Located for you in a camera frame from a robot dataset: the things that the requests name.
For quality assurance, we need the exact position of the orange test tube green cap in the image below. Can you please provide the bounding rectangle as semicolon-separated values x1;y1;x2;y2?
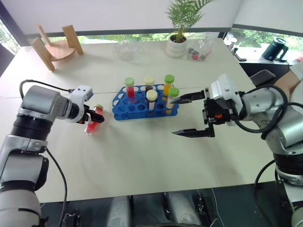
163;74;175;96

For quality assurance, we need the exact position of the dark side desk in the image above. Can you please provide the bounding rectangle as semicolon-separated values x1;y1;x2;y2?
233;48;291;78

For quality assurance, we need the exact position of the green palm in white pot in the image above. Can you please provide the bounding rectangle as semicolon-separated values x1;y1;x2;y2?
164;0;214;59

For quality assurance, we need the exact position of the clear glass bowl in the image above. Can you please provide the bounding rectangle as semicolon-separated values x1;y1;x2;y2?
114;38;140;63

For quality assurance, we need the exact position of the yellow test tube green cap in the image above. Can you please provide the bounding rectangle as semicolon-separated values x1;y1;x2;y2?
165;87;180;114

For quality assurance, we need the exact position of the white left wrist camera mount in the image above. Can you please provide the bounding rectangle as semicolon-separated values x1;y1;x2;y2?
70;86;94;124

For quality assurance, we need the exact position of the wooden curved stand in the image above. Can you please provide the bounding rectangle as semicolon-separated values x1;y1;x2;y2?
31;24;85;72

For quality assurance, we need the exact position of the clear plastic bag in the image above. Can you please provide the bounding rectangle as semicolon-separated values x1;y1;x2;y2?
187;37;213;62

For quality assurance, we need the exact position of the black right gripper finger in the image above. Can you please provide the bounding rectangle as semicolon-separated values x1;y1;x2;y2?
171;123;216;139
170;88;211;105

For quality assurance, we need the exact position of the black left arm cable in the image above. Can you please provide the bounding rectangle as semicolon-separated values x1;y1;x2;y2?
19;79;75;99
45;146;69;227

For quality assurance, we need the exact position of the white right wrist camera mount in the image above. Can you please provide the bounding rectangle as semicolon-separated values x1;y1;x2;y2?
210;72;246;127

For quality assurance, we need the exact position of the blue test tube rack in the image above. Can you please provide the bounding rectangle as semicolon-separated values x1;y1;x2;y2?
111;84;179;122

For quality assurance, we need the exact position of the black office chair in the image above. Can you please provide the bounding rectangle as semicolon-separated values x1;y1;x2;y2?
249;70;276;88

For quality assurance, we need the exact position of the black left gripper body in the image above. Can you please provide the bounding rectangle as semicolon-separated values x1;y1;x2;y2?
79;105;92;125

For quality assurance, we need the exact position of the grey rounded shape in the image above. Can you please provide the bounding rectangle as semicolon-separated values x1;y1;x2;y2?
164;192;202;227

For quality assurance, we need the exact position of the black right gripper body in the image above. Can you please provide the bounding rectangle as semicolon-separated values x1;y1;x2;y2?
202;96;238;127

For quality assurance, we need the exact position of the red test tube green cap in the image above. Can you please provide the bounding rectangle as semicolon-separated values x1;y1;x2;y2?
124;77;136;105
83;103;105;136

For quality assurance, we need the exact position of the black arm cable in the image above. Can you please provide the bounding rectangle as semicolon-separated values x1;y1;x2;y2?
253;158;284;227
19;79;75;99
232;84;290;140
45;146;69;227

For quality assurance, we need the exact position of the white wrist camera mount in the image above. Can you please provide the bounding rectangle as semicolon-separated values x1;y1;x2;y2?
210;72;246;127
70;86;94;124

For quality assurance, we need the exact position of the dark green electric kettle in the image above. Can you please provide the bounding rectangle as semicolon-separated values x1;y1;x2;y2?
261;36;290;63

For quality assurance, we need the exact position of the brown test tube cream cap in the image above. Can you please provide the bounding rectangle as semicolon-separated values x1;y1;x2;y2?
144;76;155;93
145;90;158;113

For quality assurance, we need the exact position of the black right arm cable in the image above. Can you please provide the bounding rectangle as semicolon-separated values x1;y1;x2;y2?
253;158;284;227
232;84;290;140

